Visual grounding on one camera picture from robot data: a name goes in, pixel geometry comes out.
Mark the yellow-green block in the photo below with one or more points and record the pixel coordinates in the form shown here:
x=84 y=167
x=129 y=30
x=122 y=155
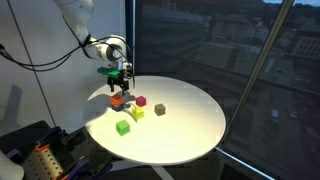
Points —
x=138 y=114

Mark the white table pedestal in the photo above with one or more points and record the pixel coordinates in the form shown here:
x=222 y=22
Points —
x=163 y=172

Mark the orange block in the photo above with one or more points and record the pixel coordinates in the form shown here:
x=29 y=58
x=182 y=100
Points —
x=116 y=100

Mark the perforated metal board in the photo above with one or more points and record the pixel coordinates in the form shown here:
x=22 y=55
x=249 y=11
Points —
x=45 y=165

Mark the black clamp with orange tips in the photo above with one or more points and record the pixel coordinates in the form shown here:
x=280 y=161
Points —
x=85 y=168
x=53 y=135

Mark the window sill frame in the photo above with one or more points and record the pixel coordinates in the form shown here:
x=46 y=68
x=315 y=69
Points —
x=243 y=163

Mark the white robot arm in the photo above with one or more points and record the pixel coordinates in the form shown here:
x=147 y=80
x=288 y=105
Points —
x=100 y=51

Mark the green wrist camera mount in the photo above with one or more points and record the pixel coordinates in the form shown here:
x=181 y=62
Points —
x=108 y=72

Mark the green block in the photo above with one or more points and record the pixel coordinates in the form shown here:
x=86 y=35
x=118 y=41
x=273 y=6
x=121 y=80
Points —
x=123 y=128

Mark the magenta block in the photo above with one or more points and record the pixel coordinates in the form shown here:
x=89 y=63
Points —
x=141 y=101

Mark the white rounded object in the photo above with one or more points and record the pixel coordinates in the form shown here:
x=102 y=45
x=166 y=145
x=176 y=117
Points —
x=10 y=168

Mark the grey block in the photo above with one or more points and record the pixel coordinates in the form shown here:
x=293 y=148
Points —
x=160 y=109

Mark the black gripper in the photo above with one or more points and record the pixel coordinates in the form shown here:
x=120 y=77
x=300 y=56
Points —
x=118 y=79

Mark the vertical window frame post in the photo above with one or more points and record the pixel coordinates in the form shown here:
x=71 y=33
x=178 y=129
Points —
x=130 y=20

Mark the slanted window mullion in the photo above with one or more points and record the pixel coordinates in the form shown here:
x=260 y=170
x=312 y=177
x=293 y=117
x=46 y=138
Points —
x=256 y=71

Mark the blue block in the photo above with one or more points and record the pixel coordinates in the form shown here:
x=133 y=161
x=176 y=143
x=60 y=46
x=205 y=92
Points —
x=119 y=108

